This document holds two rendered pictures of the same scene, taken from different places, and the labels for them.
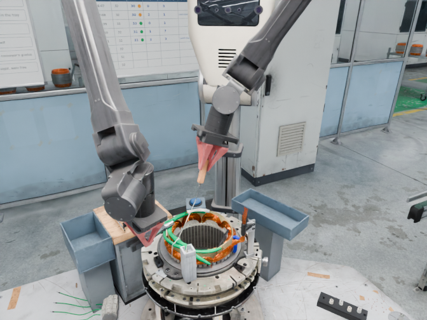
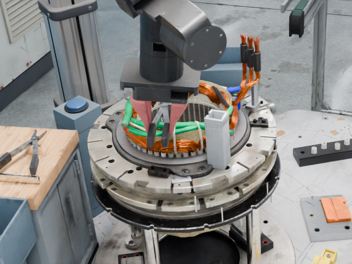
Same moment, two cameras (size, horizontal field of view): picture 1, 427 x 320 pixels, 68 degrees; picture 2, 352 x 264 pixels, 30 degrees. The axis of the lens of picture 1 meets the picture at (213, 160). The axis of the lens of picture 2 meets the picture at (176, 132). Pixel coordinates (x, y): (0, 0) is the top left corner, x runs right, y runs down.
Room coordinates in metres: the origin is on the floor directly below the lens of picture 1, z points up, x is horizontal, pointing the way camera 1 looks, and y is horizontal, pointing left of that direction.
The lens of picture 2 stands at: (-0.06, 0.61, 1.70)
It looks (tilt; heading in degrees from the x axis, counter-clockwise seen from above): 33 degrees down; 323
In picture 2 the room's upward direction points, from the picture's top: 6 degrees counter-clockwise
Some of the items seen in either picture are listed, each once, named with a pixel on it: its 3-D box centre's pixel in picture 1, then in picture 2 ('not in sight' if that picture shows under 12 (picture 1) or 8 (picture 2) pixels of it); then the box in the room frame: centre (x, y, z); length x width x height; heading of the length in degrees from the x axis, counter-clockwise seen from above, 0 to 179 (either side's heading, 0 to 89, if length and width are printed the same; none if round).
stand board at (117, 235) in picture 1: (132, 214); (8, 164); (0.88, 0.27, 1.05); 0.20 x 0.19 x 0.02; 127
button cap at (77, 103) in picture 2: (195, 201); (76, 103); (0.98, 0.07, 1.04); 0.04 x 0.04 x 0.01
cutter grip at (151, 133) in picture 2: (134, 240); (151, 134); (0.56, 0.18, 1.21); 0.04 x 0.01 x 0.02; 134
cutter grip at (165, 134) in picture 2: (138, 244); (165, 134); (0.55, 0.16, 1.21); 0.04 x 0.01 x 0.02; 134
